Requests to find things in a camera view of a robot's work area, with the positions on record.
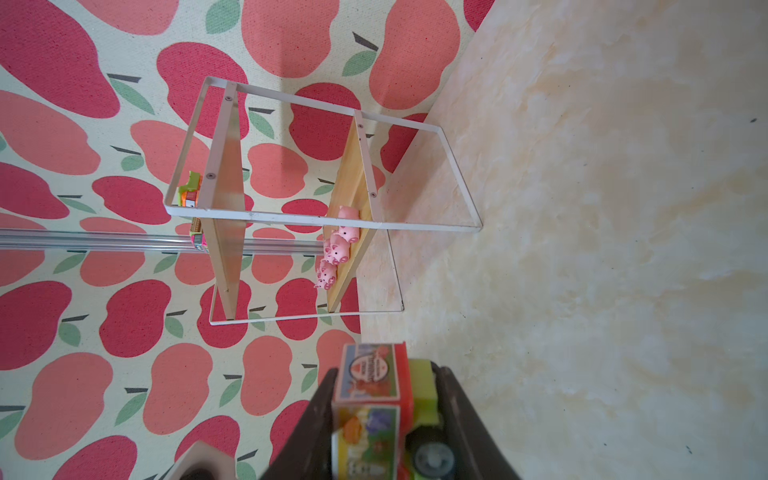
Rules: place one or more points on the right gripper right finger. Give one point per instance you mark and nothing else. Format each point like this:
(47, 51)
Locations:
(476, 454)

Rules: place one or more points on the left aluminium frame post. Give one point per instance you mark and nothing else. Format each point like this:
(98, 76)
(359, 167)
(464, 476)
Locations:
(22, 239)

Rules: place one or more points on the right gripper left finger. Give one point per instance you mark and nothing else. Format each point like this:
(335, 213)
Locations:
(307, 451)

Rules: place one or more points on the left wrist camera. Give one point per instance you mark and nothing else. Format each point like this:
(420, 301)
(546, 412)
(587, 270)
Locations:
(203, 461)

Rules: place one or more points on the green orange toy truck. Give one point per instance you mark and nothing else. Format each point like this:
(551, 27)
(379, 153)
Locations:
(188, 193)

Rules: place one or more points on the brown toy block car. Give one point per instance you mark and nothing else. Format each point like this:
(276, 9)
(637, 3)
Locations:
(386, 418)

